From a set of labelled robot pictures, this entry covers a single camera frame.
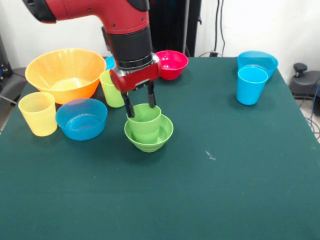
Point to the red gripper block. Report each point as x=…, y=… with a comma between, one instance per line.
x=136, y=77

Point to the green plastic bowl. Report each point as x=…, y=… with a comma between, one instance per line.
x=150, y=146

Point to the blue plastic bowl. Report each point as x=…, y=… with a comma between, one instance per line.
x=82, y=130
x=257, y=58

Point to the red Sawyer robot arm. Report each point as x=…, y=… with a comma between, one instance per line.
x=127, y=32

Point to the light green plastic cup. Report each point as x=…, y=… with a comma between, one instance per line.
x=111, y=97

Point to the cyan plastic bowl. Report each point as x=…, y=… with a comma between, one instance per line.
x=110, y=62

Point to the pink plastic bowl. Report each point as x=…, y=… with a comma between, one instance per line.
x=175, y=65

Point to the dark green tablecloth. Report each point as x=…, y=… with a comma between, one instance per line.
x=160, y=195

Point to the large orange plastic bowl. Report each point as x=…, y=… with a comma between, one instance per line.
x=50, y=70

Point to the yellow plastic cup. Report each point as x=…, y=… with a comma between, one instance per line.
x=37, y=117

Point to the blue plastic cup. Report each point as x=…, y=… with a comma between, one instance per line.
x=250, y=90

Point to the grey floor stand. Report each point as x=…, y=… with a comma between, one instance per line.
x=12, y=85

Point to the black equipment box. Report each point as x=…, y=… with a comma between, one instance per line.
x=3, y=62

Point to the black knobbed floor stand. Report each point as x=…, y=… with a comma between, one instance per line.
x=302, y=82

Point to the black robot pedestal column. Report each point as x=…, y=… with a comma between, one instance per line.
x=172, y=25

